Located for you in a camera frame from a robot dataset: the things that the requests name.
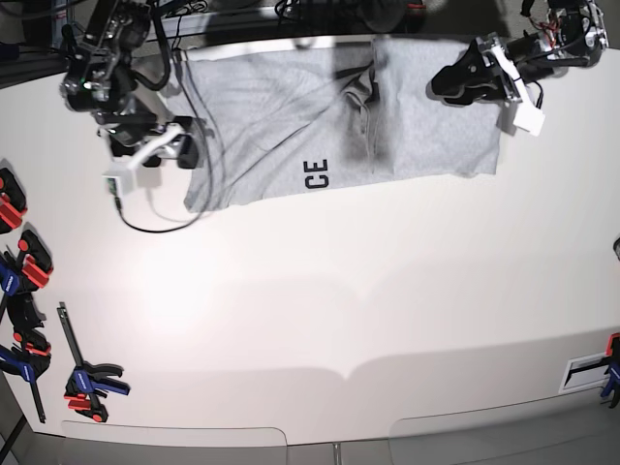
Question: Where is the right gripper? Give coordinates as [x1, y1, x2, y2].
[96, 109, 199, 170]

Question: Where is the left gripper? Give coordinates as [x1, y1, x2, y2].
[430, 33, 556, 107]

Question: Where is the grey T-shirt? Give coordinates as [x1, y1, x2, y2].
[169, 39, 500, 212]

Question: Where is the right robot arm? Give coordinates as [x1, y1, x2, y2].
[60, 1, 199, 170]

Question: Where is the red black clamp top left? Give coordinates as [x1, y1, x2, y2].
[1, 168, 27, 234]

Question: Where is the blue red bar clamp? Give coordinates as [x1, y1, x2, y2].
[1, 229, 53, 316]

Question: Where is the dark object at right edge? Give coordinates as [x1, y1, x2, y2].
[612, 237, 620, 261]

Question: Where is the small blue bar clamp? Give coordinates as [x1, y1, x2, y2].
[57, 302, 131, 423]

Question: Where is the blue black bar clamp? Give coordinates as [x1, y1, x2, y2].
[0, 293, 52, 422]

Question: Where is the blue clamp at right edge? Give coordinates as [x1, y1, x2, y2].
[571, 332, 620, 411]

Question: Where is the black camera cable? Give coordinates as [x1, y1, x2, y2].
[113, 9, 232, 234]

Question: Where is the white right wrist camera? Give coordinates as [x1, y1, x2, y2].
[103, 123, 187, 198]

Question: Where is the aluminium frame rail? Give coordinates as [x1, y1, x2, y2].
[162, 7, 278, 37]

